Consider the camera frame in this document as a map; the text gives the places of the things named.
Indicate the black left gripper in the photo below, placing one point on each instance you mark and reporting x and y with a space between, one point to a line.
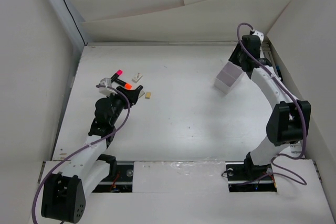
132 94

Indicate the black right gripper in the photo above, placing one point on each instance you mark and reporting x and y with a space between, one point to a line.
234 57

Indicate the yellow eraser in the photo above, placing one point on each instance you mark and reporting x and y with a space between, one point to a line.
148 95

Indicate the boxed white eraser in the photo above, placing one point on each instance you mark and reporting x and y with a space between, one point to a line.
137 77

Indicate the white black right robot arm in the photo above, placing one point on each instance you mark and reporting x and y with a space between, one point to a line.
290 117

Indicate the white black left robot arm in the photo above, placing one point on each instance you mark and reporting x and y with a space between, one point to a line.
65 192

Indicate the orange highlighter marker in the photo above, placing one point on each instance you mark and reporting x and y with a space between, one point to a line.
123 83

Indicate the pink highlighter marker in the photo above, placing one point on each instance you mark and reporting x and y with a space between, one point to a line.
116 75

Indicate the white divided container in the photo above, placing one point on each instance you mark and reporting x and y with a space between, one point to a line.
228 77

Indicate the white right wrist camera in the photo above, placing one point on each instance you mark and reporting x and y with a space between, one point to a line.
257 33

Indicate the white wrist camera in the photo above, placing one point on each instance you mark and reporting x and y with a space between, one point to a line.
104 87
257 33

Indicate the aluminium table edge rail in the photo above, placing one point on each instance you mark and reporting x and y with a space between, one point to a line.
265 47

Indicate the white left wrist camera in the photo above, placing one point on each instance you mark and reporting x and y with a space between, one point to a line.
104 87

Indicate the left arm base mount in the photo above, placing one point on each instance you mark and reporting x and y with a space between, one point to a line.
122 182

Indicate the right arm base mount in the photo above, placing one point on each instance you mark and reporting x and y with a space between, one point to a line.
244 179

